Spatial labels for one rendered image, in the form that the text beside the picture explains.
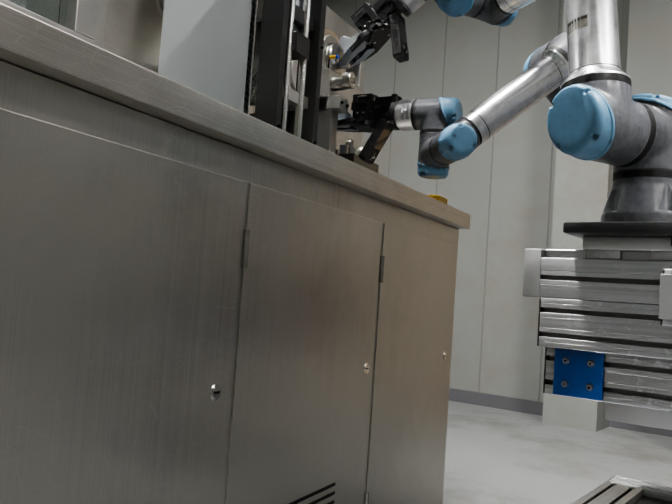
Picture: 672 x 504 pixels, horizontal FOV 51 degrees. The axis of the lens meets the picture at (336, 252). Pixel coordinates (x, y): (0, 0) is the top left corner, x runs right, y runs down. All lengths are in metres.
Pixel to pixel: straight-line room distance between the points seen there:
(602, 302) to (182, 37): 1.02
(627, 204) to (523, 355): 3.32
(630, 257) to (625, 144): 0.20
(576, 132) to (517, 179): 3.44
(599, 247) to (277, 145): 0.61
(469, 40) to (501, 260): 1.54
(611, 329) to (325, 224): 0.53
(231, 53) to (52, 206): 0.85
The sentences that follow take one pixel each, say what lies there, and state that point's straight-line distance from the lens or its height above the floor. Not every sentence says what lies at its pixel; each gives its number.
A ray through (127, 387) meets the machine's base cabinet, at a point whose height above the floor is 0.54.
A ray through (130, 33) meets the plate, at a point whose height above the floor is 1.22.
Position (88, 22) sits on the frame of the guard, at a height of 0.95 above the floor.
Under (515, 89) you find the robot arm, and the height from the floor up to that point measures 1.14.
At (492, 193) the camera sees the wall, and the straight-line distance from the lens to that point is 4.73.
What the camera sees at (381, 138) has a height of 1.05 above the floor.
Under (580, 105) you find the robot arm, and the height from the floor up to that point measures 1.00.
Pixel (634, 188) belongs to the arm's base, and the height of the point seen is 0.88.
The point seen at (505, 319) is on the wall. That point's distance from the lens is 4.62.
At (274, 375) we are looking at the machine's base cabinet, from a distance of 1.11.
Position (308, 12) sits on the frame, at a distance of 1.50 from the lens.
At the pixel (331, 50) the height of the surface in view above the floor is 1.26.
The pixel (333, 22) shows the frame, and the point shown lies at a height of 1.61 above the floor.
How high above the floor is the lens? 0.67
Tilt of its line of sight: 3 degrees up
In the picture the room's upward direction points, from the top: 4 degrees clockwise
